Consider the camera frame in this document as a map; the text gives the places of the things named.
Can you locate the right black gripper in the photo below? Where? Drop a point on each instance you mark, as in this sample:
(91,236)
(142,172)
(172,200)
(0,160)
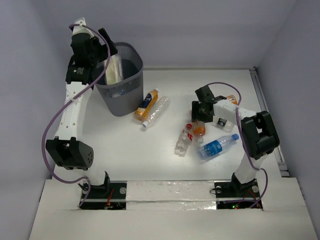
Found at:
(196,115)

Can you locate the grey mesh waste bin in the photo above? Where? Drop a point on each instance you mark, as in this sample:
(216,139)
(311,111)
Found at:
(124,97)

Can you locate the orange bottle blue white label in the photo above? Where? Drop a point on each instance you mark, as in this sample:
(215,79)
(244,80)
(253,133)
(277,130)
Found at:
(144,108)

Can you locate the clear bottle yellow label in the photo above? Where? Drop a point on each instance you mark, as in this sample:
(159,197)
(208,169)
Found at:
(114,71)

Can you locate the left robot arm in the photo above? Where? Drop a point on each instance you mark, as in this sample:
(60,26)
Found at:
(64,152)

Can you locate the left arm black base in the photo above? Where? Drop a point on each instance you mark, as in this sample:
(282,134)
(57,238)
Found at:
(111,198)

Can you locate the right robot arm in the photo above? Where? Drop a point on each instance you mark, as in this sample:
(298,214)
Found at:
(256,129)

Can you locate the clear bottle black label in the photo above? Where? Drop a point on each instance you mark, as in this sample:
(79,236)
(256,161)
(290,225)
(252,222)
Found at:
(223,124)

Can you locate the orange bottle white cap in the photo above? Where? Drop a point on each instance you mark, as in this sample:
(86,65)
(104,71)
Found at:
(199,130)

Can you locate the silver foil tape strip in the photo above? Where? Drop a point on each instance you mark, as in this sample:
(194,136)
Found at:
(164,195)

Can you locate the clear bottle blue label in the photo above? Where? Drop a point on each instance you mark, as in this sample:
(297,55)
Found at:
(118,92)

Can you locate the clear ribbed plastic bottle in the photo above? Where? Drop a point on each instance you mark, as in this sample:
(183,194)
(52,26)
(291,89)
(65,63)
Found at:
(159,110)

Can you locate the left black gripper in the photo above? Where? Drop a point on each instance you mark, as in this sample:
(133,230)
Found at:
(105,41)

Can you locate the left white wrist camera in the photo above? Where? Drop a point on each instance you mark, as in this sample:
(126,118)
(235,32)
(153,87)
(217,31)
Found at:
(78,28)

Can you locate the blue tinted water bottle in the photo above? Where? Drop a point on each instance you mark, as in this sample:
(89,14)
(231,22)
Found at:
(217,147)

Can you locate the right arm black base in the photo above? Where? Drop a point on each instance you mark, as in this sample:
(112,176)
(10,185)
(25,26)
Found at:
(229,197)

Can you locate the clear bottle red cap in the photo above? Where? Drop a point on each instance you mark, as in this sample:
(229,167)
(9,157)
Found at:
(184,140)

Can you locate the small orange juice bottle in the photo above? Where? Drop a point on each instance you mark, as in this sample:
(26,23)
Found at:
(232,99)

